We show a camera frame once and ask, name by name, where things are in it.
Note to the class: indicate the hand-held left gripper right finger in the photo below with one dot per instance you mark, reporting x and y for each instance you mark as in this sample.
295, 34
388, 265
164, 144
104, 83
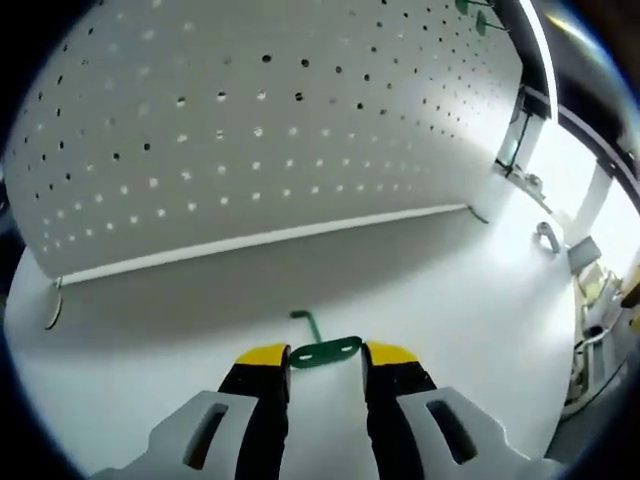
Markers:
425, 430

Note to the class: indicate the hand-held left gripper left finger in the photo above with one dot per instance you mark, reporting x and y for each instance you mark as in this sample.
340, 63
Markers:
240, 430

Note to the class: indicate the grey metal clip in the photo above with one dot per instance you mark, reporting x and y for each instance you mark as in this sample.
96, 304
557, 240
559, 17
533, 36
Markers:
550, 239

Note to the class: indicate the small grey box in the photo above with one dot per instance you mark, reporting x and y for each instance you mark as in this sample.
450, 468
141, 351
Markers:
584, 255

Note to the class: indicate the white perforated pegboard panel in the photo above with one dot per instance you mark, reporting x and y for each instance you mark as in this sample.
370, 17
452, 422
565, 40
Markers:
250, 150

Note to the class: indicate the white ceiling light strip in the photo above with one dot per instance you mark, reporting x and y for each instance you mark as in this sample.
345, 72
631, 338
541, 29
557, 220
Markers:
542, 50

